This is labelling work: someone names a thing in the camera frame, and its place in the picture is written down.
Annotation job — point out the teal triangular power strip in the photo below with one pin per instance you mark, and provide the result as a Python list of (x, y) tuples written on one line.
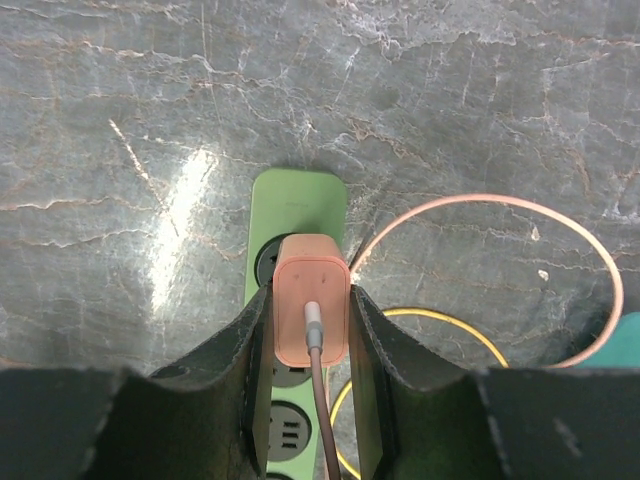
[(622, 350)]

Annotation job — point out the green power strip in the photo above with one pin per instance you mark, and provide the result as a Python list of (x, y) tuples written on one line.
[(286, 201)]

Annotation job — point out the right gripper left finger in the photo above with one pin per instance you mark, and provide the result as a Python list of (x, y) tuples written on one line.
[(204, 416)]

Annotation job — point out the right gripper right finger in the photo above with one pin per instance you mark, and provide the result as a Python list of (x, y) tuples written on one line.
[(419, 416)]

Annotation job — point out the pink usb charger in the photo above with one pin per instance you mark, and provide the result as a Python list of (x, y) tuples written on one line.
[(310, 268)]

